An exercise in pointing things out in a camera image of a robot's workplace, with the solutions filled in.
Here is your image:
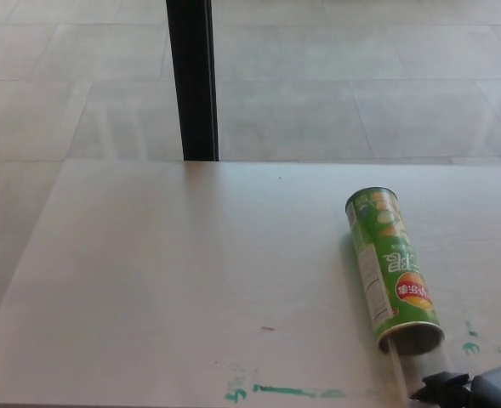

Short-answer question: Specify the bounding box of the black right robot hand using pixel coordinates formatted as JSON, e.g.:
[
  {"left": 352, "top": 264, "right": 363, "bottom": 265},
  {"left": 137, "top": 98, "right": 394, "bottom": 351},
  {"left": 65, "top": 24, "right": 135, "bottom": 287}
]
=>
[{"left": 408, "top": 371, "right": 477, "bottom": 408}]

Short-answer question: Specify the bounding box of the clear plastic chips tray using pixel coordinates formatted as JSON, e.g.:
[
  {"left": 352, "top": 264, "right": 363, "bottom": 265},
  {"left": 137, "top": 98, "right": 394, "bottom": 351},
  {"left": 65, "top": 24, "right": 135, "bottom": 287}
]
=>
[{"left": 379, "top": 334, "right": 467, "bottom": 408}]

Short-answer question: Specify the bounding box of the green chips can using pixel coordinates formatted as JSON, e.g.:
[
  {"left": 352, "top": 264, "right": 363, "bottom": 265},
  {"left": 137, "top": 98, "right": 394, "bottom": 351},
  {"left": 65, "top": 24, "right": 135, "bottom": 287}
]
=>
[{"left": 344, "top": 185, "right": 446, "bottom": 356}]

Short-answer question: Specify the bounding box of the black vertical post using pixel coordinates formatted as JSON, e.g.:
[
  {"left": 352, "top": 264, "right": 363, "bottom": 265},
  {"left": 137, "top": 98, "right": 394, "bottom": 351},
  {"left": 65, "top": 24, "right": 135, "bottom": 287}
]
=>
[{"left": 165, "top": 0, "right": 220, "bottom": 162}]

